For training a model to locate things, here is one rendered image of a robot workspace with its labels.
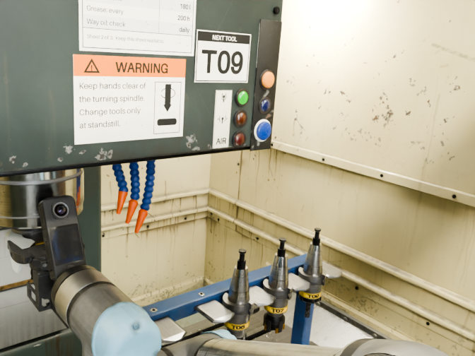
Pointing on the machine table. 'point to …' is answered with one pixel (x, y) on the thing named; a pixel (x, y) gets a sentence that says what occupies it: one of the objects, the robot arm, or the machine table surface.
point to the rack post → (301, 323)
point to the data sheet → (138, 26)
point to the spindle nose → (36, 196)
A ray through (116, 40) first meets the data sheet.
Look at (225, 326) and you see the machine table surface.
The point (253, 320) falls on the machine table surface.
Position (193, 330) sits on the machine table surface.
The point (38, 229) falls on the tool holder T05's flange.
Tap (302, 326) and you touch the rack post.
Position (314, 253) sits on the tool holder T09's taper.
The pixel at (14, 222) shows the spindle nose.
